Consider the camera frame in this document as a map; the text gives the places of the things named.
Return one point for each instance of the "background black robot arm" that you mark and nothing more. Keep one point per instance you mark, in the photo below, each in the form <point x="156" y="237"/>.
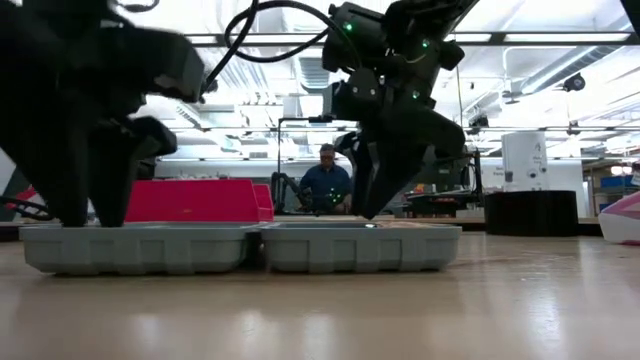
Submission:
<point x="282" y="190"/>

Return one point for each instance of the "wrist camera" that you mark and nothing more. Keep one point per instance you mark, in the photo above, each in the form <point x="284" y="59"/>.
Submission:
<point x="175" y="65"/>
<point x="352" y="40"/>

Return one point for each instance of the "red plastic bin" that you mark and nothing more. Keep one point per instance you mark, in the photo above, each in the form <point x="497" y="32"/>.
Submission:
<point x="195" y="200"/>

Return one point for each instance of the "background workbench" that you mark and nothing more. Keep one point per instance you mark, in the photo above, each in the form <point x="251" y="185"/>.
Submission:
<point x="440" y="205"/>

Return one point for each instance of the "person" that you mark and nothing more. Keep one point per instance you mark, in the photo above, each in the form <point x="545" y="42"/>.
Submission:
<point x="325" y="185"/>

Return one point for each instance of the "pink white plastic tool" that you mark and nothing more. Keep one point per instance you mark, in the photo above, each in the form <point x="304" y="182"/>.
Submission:
<point x="622" y="220"/>

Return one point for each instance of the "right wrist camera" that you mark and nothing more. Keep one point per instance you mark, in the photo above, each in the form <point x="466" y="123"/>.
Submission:
<point x="352" y="40"/>

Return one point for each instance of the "grey plastic tool case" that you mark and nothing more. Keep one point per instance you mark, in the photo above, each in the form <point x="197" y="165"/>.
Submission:
<point x="200" y="247"/>

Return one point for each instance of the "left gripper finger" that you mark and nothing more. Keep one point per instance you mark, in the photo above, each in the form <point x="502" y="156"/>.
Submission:
<point x="60" y="180"/>
<point x="125" y="160"/>

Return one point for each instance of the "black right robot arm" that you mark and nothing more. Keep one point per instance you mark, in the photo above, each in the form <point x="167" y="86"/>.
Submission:
<point x="435" y="15"/>

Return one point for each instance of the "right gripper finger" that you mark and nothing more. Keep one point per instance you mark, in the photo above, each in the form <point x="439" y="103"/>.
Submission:
<point x="415" y="145"/>
<point x="361" y="160"/>

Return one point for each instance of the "grey duct tape roll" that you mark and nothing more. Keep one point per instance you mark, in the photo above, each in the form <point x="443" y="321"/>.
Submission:
<point x="530" y="215"/>

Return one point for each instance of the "white cylindrical appliance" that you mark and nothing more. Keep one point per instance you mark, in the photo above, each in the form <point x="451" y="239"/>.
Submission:
<point x="525" y="160"/>

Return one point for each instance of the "black ceiling camera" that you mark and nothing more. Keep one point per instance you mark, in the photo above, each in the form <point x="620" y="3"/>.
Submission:
<point x="574" y="82"/>

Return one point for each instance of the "blue storage bins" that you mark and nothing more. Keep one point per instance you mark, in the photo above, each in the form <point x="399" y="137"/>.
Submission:
<point x="617" y="182"/>

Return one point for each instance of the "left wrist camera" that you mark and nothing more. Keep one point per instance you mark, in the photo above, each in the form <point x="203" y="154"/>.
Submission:
<point x="175" y="65"/>

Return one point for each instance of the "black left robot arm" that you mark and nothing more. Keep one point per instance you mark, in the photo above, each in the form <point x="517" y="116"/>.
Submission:
<point x="60" y="10"/>

